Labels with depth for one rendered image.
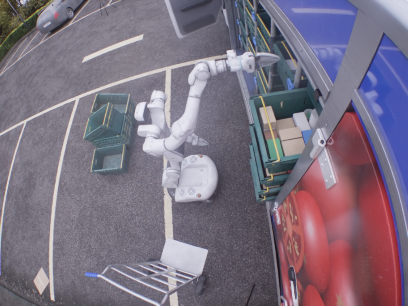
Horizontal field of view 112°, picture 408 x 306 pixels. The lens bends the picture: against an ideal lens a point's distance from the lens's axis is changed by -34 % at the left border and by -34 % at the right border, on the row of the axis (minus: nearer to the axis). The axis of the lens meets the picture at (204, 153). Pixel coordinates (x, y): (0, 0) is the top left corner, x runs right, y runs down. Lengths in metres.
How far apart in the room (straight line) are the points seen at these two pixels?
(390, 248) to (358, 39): 0.39
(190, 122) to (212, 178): 1.42
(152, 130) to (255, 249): 1.85
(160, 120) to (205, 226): 1.57
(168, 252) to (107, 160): 1.79
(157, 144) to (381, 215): 1.10
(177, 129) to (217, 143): 1.92
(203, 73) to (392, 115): 0.78
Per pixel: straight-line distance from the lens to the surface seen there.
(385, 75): 0.39
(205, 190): 2.34
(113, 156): 3.53
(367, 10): 0.42
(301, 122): 1.21
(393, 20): 0.37
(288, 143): 1.09
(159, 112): 1.49
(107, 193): 3.35
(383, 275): 0.49
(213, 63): 0.97
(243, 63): 0.97
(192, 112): 1.02
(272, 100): 1.19
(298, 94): 1.22
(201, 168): 2.50
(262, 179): 1.22
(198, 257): 2.64
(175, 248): 2.72
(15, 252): 5.32
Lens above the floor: 2.58
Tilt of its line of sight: 62 degrees down
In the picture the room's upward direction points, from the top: 24 degrees counter-clockwise
